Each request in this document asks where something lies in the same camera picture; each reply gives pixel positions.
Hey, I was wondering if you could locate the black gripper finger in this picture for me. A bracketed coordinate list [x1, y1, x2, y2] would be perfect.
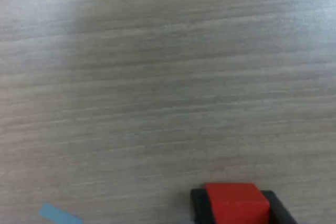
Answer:
[190, 188, 217, 224]
[258, 189, 299, 224]

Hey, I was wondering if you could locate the red cube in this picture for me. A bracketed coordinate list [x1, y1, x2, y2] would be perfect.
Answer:
[203, 182, 271, 224]

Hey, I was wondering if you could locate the narrow grey-blue tape strip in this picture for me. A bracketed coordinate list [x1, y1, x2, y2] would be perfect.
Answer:
[38, 202, 85, 224]

